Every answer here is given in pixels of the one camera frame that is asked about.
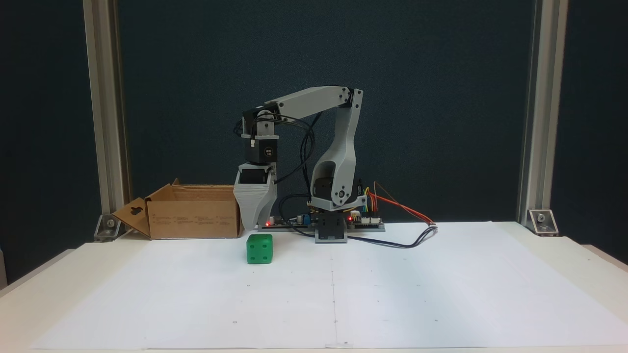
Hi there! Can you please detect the grey wedge-shaped gripper finger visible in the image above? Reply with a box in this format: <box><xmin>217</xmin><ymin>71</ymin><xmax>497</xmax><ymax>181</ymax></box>
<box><xmin>234</xmin><ymin>182</ymin><xmax>271</xmax><ymax>231</ymax></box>

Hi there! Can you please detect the grey narrow gripper finger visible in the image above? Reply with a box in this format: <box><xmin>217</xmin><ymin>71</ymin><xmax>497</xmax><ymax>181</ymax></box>
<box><xmin>257</xmin><ymin>166</ymin><xmax>279</xmax><ymax>230</ymax></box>

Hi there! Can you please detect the green die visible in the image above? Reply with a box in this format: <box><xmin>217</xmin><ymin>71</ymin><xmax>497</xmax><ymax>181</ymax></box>
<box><xmin>246</xmin><ymin>233</ymin><xmax>274</xmax><ymax>265</ymax></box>

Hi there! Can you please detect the blue circuit board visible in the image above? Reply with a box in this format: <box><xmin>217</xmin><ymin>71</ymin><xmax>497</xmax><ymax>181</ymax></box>
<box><xmin>257</xmin><ymin>212</ymin><xmax>315</xmax><ymax>231</ymax></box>

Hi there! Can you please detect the brown cardboard box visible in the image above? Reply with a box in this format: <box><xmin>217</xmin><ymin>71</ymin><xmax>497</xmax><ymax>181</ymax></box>
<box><xmin>112</xmin><ymin>178</ymin><xmax>254</xmax><ymax>240</ymax></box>

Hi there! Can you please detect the circuit board with white connectors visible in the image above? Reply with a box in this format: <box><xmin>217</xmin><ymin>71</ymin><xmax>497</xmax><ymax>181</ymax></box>
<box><xmin>346</xmin><ymin>210</ymin><xmax>386</xmax><ymax>232</ymax></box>

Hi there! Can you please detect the long black cable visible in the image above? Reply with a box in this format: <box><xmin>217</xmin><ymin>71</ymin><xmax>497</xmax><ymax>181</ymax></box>
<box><xmin>289</xmin><ymin>224</ymin><xmax>439</xmax><ymax>249</ymax></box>

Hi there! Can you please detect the red and orange wire pair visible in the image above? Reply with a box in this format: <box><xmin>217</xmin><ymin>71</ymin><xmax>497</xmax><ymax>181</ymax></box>
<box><xmin>370</xmin><ymin>181</ymin><xmax>436</xmax><ymax>226</ymax></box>

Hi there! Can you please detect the metal corner bracket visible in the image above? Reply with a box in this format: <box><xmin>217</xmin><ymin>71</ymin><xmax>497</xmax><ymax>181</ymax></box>
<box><xmin>527</xmin><ymin>209</ymin><xmax>559</xmax><ymax>236</ymax></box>
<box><xmin>94</xmin><ymin>213</ymin><xmax>122</xmax><ymax>242</ymax></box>

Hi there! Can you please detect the aluminium frame post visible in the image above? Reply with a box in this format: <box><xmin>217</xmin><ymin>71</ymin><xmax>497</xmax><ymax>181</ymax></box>
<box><xmin>82</xmin><ymin>0</ymin><xmax>132</xmax><ymax>216</ymax></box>
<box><xmin>517</xmin><ymin>0</ymin><xmax>570</xmax><ymax>224</ymax></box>

